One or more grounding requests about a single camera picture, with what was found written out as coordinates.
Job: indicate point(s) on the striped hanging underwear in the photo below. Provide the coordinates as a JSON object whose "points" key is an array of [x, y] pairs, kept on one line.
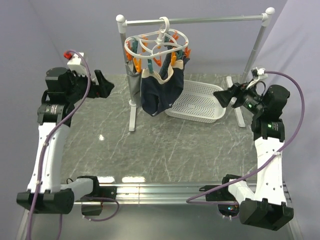
{"points": [[173, 61]]}

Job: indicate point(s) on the navy blue underwear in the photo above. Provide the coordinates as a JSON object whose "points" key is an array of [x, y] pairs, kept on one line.
{"points": [[157, 94]]}

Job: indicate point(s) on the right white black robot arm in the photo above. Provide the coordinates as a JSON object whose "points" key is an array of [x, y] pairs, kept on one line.
{"points": [[266, 207]]}

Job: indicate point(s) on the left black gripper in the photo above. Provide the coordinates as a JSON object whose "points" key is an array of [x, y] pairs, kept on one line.
{"points": [[102, 90]]}

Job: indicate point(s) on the white metal clothes rack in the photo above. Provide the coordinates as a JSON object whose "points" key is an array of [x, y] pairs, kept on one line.
{"points": [[129, 28]]}

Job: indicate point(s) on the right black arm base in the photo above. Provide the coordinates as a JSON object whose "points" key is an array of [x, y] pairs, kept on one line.
{"points": [[227, 204]]}

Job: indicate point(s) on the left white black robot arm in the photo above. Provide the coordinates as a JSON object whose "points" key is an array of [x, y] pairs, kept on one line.
{"points": [[45, 193]]}

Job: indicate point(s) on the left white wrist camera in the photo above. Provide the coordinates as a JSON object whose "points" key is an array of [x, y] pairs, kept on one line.
{"points": [[75, 63]]}

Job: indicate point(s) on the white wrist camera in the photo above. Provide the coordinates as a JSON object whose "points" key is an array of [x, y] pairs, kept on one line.
{"points": [[258, 75], [75, 63]]}

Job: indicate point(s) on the white round clip hanger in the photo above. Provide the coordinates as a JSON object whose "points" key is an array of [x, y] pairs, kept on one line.
{"points": [[153, 46]]}

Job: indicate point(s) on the aluminium mounting rail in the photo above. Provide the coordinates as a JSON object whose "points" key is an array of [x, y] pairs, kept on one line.
{"points": [[158, 193]]}

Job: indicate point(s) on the grey hanging underwear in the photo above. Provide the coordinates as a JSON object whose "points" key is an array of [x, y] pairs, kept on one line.
{"points": [[134, 81]]}

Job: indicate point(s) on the white perforated laundry basket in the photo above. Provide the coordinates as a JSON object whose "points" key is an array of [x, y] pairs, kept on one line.
{"points": [[197, 103]]}

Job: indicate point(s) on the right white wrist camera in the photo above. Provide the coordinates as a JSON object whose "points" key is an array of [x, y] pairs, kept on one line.
{"points": [[258, 75]]}

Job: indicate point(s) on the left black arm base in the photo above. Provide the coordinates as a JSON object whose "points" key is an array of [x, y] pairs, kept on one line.
{"points": [[92, 204]]}

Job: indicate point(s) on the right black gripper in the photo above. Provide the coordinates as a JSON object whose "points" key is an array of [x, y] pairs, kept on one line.
{"points": [[238, 90]]}

